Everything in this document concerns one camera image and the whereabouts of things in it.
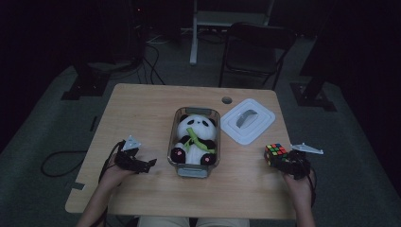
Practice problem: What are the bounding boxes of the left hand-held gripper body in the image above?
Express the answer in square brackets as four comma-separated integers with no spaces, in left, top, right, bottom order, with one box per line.
[113,135,145,173]

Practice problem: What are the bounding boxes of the black stand base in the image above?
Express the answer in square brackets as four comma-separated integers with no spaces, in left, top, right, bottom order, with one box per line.
[289,62,338,112]
[61,61,112,101]

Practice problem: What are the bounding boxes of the colourful puzzle cube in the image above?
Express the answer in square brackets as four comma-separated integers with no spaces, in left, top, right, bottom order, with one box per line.
[264,143,288,167]

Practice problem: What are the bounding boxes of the person's right leg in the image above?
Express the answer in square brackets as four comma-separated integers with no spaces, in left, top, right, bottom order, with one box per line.
[195,217,250,227]

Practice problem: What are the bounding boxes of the black floor cables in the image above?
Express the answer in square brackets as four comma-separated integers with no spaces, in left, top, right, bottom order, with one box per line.
[138,44,166,85]

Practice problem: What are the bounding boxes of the white container lid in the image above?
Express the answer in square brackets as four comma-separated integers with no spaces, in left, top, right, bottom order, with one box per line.
[219,97,276,146]

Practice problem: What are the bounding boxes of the black folding chair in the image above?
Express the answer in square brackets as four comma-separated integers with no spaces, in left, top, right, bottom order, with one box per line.
[218,22,297,91]

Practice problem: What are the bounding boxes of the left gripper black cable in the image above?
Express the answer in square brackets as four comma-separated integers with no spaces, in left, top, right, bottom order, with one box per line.
[98,140,126,227]

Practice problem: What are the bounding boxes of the white metal stand frame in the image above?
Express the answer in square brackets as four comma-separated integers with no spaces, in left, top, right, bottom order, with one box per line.
[189,0,275,66]

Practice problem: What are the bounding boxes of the person's left hand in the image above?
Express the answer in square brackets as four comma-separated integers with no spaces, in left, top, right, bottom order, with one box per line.
[99,162,136,190]

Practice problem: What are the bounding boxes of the person's right hand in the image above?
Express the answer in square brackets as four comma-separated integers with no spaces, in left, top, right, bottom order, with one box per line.
[283,173,316,206]

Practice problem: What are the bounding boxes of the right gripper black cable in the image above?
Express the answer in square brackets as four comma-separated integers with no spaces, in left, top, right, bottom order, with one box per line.
[306,174,318,209]

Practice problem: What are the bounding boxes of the person's leg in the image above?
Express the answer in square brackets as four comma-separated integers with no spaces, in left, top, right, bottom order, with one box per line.
[195,217,250,227]
[136,216,192,227]

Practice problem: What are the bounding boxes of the clear plastic container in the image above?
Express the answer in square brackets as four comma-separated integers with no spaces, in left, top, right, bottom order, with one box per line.
[166,107,221,179]

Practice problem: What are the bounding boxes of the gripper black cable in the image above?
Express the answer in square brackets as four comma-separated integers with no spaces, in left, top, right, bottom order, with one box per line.
[306,174,318,209]
[98,140,126,227]

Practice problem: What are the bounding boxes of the panda plush toy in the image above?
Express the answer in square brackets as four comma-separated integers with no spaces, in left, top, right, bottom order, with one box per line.
[170,113,219,166]

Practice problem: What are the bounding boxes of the person's left leg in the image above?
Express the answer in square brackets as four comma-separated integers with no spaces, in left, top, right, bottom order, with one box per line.
[136,216,192,227]

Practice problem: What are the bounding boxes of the black floor cable loop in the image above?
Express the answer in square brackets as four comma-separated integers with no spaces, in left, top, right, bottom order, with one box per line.
[41,150,88,178]

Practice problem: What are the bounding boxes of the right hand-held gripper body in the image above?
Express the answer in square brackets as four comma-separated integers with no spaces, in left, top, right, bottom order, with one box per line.
[283,142,324,181]

